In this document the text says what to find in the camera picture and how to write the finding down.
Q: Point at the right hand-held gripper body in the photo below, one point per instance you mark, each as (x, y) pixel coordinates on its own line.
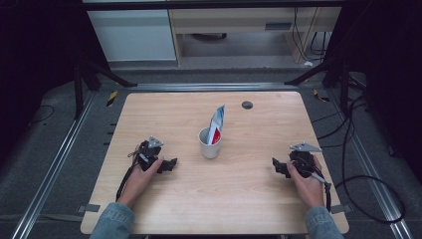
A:
(302, 160)

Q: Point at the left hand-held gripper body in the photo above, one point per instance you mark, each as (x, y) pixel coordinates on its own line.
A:
(149, 152)

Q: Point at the white cup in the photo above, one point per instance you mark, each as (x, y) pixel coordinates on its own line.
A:
(209, 151)

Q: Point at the toothpaste tube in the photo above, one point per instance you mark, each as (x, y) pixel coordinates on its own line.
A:
(217, 122)

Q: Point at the person's left hand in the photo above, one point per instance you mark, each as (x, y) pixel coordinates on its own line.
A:
(136, 184)

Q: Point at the person's right hand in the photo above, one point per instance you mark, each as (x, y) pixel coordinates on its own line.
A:
(310, 191)

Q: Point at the grey tape piece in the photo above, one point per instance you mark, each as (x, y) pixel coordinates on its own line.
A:
(341, 209)
(89, 208)

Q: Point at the round grey table grommet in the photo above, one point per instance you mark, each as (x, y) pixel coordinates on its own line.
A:
(247, 105)

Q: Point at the yellow black tape strip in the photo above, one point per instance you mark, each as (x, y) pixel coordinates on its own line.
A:
(112, 98)
(318, 95)

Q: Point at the black metal stand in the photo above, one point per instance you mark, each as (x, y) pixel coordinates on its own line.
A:
(343, 83)
(79, 86)

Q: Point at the white cabinet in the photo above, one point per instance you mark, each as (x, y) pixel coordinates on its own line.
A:
(132, 35)

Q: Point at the aluminium floor rail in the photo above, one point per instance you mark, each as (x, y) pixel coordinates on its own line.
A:
(49, 172)
(212, 87)
(371, 172)

